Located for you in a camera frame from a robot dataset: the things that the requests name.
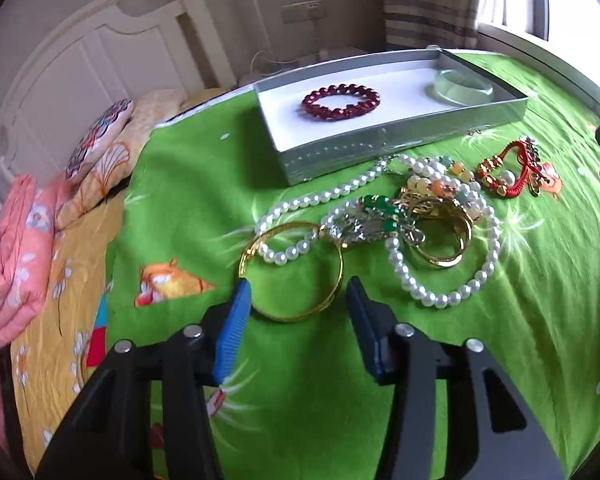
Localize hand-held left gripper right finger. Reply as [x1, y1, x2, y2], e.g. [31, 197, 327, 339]
[345, 276, 566, 480]

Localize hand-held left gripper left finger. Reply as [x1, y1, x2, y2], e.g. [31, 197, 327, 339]
[35, 280, 253, 480]

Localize thin gold bangle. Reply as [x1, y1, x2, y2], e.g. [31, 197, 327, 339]
[238, 221, 344, 323]

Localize white pearl necklace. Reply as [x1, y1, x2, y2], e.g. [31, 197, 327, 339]
[254, 154, 502, 309]

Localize silver filigree ornament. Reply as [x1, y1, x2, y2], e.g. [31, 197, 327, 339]
[330, 210, 426, 248]

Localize red cord bracelet gold beads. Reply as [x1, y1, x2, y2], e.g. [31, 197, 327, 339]
[476, 136, 545, 200]

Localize gold openwork bracelet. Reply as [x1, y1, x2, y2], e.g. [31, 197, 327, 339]
[399, 187, 449, 217]

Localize multicolour stone bead bracelet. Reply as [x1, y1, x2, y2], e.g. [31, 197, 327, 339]
[407, 157, 483, 207]

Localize white jewelry box silver sides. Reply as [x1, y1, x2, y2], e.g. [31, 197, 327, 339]
[252, 47, 530, 186]

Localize green printed blanket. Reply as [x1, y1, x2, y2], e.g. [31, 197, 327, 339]
[105, 50, 600, 480]

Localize window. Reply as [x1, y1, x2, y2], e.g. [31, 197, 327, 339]
[475, 0, 600, 91]

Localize clear pale jade bangle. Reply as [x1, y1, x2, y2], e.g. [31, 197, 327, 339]
[434, 67, 495, 107]

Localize yellow floral bedsheet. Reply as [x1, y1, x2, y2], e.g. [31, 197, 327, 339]
[10, 87, 231, 476]

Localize peach fan print pillow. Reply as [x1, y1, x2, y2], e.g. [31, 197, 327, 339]
[55, 89, 188, 231]

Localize pink floral quilt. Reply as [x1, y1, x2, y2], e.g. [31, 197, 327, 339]
[0, 174, 73, 348]

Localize striped printed curtain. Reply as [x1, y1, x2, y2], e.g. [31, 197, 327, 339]
[380, 0, 546, 51]

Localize round patterned cushion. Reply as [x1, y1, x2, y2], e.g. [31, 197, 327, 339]
[64, 99, 135, 181]

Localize white wooden headboard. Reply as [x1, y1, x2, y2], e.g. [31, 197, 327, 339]
[0, 0, 238, 196]

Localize green bead bracelet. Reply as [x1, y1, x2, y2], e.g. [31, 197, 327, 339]
[361, 195, 407, 232]

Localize red bead bracelet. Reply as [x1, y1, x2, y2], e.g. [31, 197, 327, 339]
[301, 85, 382, 122]

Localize white cable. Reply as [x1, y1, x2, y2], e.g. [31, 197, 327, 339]
[250, 50, 281, 75]

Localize beige wall socket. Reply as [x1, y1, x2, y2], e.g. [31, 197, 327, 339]
[281, 1, 322, 24]

